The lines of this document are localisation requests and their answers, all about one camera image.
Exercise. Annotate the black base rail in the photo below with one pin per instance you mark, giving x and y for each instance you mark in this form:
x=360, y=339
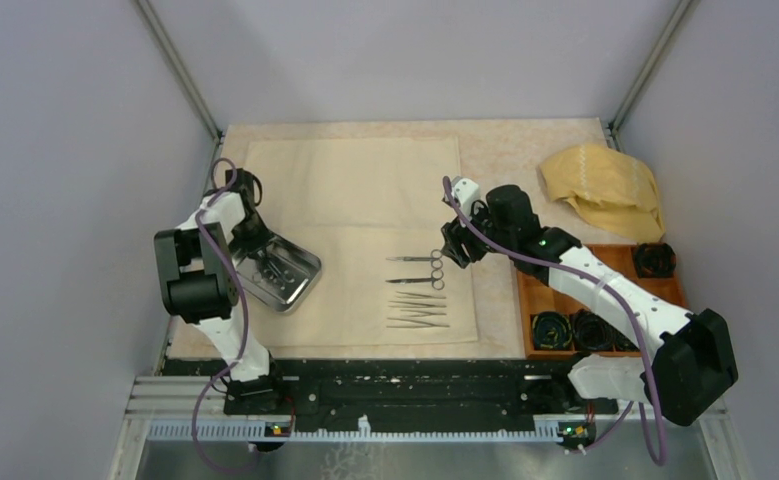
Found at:
x=307, y=385

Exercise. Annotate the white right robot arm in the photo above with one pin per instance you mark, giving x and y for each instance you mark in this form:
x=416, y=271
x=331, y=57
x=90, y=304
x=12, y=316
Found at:
x=686, y=360

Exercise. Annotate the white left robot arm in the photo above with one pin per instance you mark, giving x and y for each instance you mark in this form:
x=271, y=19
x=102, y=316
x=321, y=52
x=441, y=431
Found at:
x=197, y=269

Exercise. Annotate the steel forceps clamp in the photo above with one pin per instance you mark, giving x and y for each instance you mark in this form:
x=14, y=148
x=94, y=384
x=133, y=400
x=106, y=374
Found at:
x=272, y=270

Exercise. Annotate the cream cloth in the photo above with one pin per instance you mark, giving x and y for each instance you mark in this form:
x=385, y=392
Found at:
x=353, y=203

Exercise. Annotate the dark patterned fabric roll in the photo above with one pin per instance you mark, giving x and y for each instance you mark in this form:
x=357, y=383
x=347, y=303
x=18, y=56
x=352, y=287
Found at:
x=551, y=331

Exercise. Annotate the wooden compartment tray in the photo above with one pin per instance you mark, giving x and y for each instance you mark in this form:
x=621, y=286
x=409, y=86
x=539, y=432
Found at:
x=535, y=297

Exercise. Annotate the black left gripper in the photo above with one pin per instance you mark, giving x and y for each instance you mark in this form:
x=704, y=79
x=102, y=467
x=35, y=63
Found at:
x=263, y=241

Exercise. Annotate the aluminium frame rail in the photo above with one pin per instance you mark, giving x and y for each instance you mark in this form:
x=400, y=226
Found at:
x=169, y=433

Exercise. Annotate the steel surgical scissors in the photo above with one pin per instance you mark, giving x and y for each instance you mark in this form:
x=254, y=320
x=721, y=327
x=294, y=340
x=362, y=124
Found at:
x=435, y=280
x=433, y=258

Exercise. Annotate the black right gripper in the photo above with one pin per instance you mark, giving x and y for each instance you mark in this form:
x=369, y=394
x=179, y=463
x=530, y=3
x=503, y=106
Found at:
x=457, y=233

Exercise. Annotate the yellow crumpled cloth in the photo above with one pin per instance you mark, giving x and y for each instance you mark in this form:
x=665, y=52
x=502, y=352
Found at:
x=607, y=189

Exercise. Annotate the steel tweezers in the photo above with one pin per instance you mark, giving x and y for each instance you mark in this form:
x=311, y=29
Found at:
x=422, y=313
x=419, y=296
x=411, y=323
x=411, y=304

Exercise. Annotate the steel instrument tray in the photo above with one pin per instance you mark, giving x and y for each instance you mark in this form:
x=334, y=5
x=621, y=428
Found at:
x=306, y=267

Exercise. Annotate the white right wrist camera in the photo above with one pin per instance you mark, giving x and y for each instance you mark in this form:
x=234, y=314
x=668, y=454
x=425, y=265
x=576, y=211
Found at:
x=466, y=193

